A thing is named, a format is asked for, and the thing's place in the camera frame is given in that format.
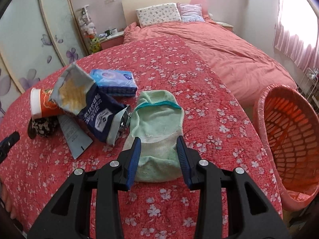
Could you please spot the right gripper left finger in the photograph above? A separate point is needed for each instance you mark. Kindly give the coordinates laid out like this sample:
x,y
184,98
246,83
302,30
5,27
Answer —
x,y
130,166

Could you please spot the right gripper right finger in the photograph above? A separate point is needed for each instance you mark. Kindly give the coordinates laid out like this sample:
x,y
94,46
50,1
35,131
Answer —
x,y
187,159

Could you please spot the black floral cloth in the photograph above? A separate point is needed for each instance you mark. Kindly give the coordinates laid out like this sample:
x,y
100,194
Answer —
x,y
44,127

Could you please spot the dark blue snack bag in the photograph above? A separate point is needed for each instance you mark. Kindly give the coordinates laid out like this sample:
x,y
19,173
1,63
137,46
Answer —
x,y
77,93

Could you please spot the light green sock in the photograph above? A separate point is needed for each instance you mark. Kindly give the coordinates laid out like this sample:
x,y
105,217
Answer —
x,y
158,121

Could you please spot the orange white paper cup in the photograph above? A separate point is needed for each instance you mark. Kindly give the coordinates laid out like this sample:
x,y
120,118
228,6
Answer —
x,y
41,106

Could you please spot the grey wrapper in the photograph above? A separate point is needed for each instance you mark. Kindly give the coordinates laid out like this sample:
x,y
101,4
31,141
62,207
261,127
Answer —
x,y
78,141

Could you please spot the blue tissue pack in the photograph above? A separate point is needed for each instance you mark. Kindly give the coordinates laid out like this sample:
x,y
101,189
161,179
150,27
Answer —
x,y
115,83

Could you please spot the person left hand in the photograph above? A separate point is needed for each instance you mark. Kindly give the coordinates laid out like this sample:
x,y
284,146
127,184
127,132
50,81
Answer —
x,y
9,206

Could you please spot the red floral table cloth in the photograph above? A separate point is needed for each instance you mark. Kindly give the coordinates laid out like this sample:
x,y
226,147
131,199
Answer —
x,y
197,105

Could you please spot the bed with pink duvet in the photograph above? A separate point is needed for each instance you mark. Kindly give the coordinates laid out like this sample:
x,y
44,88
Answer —
x,y
244,69

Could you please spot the orange plastic laundry basket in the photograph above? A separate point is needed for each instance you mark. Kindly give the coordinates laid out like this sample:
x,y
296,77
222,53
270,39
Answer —
x,y
288,128

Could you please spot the sliding wardrobe with flowers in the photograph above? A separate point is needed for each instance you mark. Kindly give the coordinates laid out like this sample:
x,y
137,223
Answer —
x,y
38,37

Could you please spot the pink white left nightstand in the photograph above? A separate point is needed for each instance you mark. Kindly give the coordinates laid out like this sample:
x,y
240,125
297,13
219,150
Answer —
x,y
113,40

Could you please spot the white mug on nightstand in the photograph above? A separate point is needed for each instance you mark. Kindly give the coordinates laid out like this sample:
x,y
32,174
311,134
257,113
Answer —
x,y
113,31

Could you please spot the right bedside nightstand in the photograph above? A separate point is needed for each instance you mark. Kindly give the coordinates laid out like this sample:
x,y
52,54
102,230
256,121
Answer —
x,y
227,26

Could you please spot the hanging plush toy holder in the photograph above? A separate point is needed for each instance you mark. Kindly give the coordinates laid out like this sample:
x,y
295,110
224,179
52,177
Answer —
x,y
88,30

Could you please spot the striped pink pillow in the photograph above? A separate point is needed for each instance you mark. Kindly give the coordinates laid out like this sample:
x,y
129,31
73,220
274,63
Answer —
x,y
190,12

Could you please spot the floral white pillow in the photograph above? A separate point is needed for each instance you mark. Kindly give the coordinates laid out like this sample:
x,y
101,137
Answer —
x,y
158,14

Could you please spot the beige pink headboard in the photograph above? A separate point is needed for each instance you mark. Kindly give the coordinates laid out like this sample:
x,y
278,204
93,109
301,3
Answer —
x,y
129,7

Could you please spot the pink window curtains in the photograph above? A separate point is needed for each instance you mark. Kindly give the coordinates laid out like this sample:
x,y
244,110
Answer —
x,y
296,33

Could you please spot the white wire rack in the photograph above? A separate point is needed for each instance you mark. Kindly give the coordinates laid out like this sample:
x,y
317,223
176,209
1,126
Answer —
x,y
308,86

